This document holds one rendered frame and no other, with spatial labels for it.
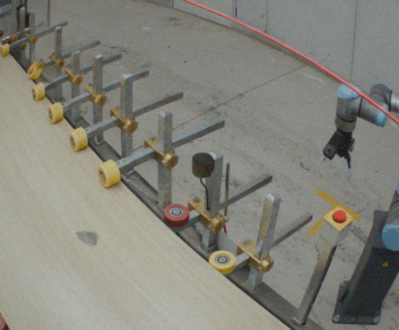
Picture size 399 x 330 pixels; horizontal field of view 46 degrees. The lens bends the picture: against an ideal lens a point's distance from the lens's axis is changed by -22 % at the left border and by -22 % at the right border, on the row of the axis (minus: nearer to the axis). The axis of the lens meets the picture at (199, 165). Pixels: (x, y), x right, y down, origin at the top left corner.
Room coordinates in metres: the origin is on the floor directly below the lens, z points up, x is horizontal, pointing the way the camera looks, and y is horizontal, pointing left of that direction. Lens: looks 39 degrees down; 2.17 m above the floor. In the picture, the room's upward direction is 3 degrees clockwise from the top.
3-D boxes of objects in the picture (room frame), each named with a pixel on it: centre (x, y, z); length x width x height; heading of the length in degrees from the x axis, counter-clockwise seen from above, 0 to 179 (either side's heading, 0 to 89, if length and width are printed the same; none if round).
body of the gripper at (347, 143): (1.55, -0.52, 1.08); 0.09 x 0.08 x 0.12; 136
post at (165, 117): (1.57, 0.12, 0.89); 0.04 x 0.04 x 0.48; 40
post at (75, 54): (2.14, 0.60, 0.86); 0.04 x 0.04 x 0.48; 40
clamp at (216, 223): (1.40, -0.03, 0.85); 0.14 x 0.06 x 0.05; 40
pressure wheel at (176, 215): (1.34, 0.06, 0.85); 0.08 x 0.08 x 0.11
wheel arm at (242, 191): (1.47, -0.09, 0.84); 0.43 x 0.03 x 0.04; 130
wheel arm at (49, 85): (2.20, 0.60, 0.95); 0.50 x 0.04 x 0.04; 130
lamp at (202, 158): (1.35, -0.01, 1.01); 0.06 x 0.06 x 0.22; 40
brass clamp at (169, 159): (1.59, 0.13, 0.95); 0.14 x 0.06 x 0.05; 40
